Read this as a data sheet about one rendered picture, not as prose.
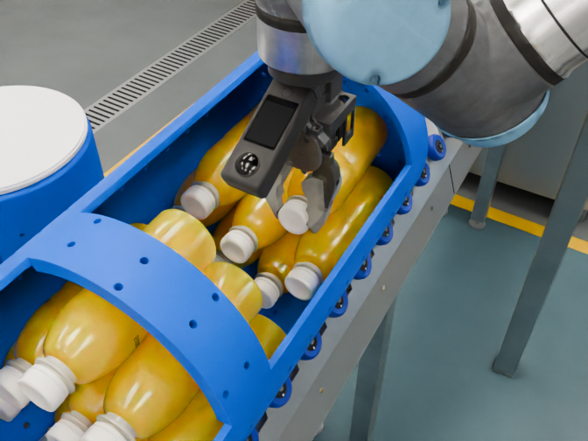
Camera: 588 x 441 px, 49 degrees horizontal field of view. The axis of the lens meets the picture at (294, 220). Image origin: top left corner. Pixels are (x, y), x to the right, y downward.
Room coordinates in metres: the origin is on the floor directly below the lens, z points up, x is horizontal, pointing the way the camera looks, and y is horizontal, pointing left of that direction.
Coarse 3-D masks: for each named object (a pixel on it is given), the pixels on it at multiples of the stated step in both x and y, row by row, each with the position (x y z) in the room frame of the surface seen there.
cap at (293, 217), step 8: (296, 200) 0.55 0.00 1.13; (288, 208) 0.54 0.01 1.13; (296, 208) 0.54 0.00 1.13; (304, 208) 0.54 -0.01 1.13; (280, 216) 0.54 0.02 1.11; (288, 216) 0.54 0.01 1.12; (296, 216) 0.53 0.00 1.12; (304, 216) 0.53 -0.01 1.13; (288, 224) 0.54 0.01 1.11; (296, 224) 0.53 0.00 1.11; (304, 224) 0.53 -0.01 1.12; (296, 232) 0.53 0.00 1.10; (304, 232) 0.53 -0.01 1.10
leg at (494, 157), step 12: (504, 144) 1.65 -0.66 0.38; (492, 156) 1.66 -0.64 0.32; (492, 168) 1.66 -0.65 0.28; (480, 180) 1.67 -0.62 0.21; (492, 180) 1.65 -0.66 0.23; (480, 192) 1.66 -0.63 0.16; (492, 192) 1.65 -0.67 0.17; (480, 204) 1.66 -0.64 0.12; (480, 216) 1.65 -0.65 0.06; (480, 228) 1.65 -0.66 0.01
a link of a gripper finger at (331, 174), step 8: (328, 152) 0.52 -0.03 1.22; (328, 160) 0.51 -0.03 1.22; (320, 168) 0.52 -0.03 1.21; (328, 168) 0.51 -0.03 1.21; (336, 168) 0.52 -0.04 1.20; (320, 176) 0.52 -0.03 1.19; (328, 176) 0.51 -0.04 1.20; (336, 176) 0.51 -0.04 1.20; (328, 184) 0.51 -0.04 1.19; (336, 184) 0.52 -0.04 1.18; (328, 192) 0.51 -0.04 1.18; (328, 200) 0.51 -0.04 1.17
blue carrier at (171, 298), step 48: (240, 96) 0.79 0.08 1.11; (384, 96) 0.66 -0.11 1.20; (144, 144) 0.57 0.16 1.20; (192, 144) 0.69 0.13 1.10; (96, 192) 0.47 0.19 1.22; (144, 192) 0.61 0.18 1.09; (48, 240) 0.40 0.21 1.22; (96, 240) 0.39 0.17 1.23; (144, 240) 0.39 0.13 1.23; (0, 288) 0.35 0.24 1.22; (48, 288) 0.46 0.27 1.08; (96, 288) 0.34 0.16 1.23; (144, 288) 0.34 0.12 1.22; (192, 288) 0.35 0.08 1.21; (336, 288) 0.45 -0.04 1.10; (0, 336) 0.40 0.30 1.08; (192, 336) 0.32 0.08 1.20; (240, 336) 0.33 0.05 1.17; (288, 336) 0.37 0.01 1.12; (240, 384) 0.30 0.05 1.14; (0, 432) 0.33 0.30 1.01; (240, 432) 0.29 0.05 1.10
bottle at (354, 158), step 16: (368, 112) 0.71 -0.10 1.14; (368, 128) 0.68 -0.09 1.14; (384, 128) 0.70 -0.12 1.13; (352, 144) 0.64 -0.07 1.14; (368, 144) 0.65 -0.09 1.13; (384, 144) 0.69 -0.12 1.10; (336, 160) 0.61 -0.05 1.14; (352, 160) 0.62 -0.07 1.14; (368, 160) 0.64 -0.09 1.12; (304, 176) 0.58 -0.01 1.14; (352, 176) 0.60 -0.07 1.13; (288, 192) 0.58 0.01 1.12; (336, 208) 0.57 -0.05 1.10
